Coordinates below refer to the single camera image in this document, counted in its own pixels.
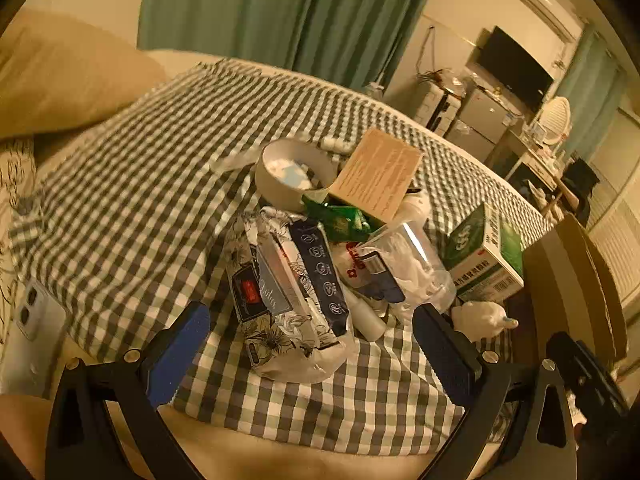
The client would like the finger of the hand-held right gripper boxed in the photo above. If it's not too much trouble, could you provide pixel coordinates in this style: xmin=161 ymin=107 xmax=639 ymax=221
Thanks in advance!
xmin=546 ymin=332 xmax=608 ymax=401

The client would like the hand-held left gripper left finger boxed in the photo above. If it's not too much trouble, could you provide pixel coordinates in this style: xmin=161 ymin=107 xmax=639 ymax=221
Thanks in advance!
xmin=46 ymin=301 xmax=211 ymax=480

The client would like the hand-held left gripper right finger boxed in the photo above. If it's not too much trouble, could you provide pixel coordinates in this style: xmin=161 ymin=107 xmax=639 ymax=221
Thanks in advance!
xmin=412 ymin=303 xmax=577 ymax=480

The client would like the small white plastic bottle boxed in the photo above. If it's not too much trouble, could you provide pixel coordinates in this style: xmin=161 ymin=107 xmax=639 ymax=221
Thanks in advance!
xmin=349 ymin=290 xmax=387 ymax=342

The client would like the large open cardboard box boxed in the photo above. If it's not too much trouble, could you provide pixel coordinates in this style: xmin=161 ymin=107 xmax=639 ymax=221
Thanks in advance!
xmin=520 ymin=214 xmax=629 ymax=363

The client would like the clear plastic cup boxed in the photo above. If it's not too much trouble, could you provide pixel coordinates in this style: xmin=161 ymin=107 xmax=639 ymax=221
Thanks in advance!
xmin=359 ymin=220 xmax=457 ymax=322

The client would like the floral wet wipes pack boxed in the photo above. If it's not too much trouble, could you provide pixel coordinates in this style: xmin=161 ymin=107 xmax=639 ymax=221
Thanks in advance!
xmin=224 ymin=206 xmax=357 ymax=377

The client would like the green and white medicine box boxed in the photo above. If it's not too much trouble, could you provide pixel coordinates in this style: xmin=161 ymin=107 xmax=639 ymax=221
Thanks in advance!
xmin=444 ymin=203 xmax=525 ymax=305

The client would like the red and white sachet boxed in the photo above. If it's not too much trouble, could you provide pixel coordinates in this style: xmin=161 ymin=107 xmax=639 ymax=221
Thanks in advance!
xmin=334 ymin=241 xmax=383 ymax=293

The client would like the dark blue packet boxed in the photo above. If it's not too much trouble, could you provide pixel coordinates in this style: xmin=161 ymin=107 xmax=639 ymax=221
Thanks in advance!
xmin=289 ymin=220 xmax=352 ymax=337

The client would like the white smartphone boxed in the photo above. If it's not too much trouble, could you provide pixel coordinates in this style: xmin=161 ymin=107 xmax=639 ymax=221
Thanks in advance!
xmin=4 ymin=280 xmax=68 ymax=397

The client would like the green snack packet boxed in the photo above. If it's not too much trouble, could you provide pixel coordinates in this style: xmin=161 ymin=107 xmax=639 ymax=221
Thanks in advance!
xmin=302 ymin=195 xmax=372 ymax=242

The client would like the black chair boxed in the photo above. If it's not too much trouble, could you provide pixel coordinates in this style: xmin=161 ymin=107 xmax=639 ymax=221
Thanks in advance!
xmin=561 ymin=157 xmax=601 ymax=221

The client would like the green checked cloth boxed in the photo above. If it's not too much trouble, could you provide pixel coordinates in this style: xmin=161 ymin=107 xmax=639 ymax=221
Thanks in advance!
xmin=9 ymin=57 xmax=557 ymax=457

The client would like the wooden dressing table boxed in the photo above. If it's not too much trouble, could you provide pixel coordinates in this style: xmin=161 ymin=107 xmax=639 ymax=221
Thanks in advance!
xmin=502 ymin=130 xmax=591 ymax=221

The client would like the brown cardboard packet box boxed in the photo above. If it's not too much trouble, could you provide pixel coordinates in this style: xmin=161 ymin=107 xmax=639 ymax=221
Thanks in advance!
xmin=327 ymin=128 xmax=424 ymax=223

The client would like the white tape roll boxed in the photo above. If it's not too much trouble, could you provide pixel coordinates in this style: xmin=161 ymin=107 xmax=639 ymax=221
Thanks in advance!
xmin=255 ymin=139 xmax=337 ymax=212

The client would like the clear plastic strip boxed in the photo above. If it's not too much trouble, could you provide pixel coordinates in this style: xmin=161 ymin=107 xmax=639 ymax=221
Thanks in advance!
xmin=214 ymin=154 xmax=262 ymax=172

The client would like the round white mirror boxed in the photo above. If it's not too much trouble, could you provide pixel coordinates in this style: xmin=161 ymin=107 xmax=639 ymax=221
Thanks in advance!
xmin=539 ymin=96 xmax=572 ymax=150

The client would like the floral print pillow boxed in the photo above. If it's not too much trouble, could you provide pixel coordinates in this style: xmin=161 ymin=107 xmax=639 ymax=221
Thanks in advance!
xmin=0 ymin=137 xmax=37 ymax=341

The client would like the grey mini fridge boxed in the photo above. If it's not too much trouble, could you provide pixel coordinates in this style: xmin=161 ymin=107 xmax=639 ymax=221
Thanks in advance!
xmin=446 ymin=85 xmax=526 ymax=162

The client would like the pale green window curtain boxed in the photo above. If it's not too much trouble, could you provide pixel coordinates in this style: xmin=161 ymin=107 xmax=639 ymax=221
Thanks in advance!
xmin=555 ymin=25 xmax=632 ymax=161

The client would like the black television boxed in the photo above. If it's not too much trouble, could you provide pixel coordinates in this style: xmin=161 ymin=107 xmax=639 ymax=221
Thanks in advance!
xmin=474 ymin=25 xmax=555 ymax=110

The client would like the beige pillow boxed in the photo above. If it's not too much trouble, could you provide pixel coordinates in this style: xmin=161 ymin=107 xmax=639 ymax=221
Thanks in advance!
xmin=0 ymin=10 xmax=171 ymax=140

